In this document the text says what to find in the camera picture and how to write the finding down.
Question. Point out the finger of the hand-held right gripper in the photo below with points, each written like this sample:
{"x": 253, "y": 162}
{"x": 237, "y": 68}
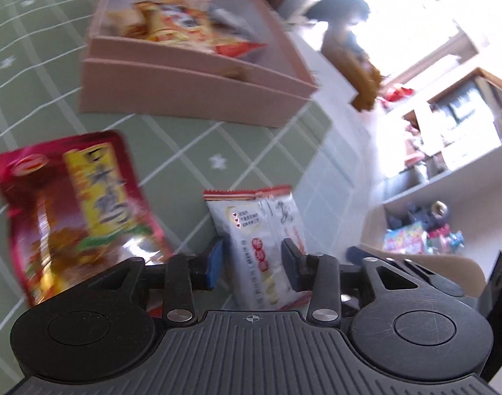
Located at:
{"x": 444, "y": 282}

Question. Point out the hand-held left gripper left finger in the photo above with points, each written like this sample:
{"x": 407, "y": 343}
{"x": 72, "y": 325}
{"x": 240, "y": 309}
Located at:
{"x": 214, "y": 264}

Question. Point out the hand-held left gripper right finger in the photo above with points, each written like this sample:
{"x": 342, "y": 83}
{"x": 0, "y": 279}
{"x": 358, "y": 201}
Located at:
{"x": 290, "y": 264}

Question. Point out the white snack packet red trim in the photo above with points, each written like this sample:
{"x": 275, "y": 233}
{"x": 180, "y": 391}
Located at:
{"x": 259, "y": 230}

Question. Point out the pink cardboard box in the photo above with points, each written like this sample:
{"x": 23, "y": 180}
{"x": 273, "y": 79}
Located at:
{"x": 185, "y": 90}

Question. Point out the colourful toys on shelf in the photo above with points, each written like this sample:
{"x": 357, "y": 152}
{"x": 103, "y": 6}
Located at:
{"x": 420, "y": 232}

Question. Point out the white open shelf unit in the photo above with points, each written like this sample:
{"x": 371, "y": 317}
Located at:
{"x": 448, "y": 152}

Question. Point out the red and yellow snack pouch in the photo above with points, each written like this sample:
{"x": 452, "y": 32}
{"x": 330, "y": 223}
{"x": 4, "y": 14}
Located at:
{"x": 74, "y": 210}

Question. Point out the person in dark clothes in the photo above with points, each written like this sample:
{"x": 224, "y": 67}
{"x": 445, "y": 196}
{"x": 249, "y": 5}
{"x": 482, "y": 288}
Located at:
{"x": 358, "y": 70}

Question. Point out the red orange snack packet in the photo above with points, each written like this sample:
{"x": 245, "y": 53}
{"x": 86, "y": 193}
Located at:
{"x": 240, "y": 49}

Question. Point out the yellow orange snack packet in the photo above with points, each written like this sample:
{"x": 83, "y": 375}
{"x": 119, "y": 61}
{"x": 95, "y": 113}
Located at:
{"x": 172, "y": 26}

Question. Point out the silver snack packet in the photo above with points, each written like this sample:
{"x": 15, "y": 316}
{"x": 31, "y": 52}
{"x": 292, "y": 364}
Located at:
{"x": 232, "y": 20}

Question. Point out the pale cracker packet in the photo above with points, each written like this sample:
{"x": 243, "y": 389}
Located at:
{"x": 125, "y": 20}

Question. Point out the green checkered tablecloth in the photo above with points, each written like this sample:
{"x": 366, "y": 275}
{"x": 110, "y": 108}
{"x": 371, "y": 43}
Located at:
{"x": 49, "y": 61}

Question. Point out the chair with dark jacket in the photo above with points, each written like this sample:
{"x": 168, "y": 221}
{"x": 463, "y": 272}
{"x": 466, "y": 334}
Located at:
{"x": 341, "y": 4}

